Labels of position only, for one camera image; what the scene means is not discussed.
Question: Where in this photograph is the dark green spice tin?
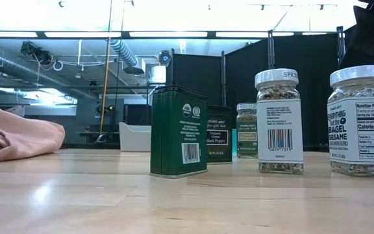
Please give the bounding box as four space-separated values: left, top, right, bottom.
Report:
206 104 234 164
149 84 208 179

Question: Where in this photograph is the green-lid oregano jar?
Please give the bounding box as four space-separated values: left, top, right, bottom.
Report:
236 103 258 159

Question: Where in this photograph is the white-lid seasoning jar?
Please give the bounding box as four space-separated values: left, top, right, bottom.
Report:
327 64 374 179
255 68 305 176

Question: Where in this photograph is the white cylinder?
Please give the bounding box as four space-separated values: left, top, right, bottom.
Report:
150 64 167 85

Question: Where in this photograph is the white plastic bin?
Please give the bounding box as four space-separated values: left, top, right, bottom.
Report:
119 122 152 152

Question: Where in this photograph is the yellow vertical pole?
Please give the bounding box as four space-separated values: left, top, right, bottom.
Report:
99 0 114 143

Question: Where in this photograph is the black curtain partition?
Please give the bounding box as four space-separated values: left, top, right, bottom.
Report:
166 32 374 152

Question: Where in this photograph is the pink cloth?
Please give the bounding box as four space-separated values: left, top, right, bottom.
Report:
0 103 66 163

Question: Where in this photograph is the flexible ribbed duct hose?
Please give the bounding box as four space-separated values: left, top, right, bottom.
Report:
110 38 139 68

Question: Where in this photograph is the black aluminium table frame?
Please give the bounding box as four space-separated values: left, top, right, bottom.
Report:
60 142 332 153

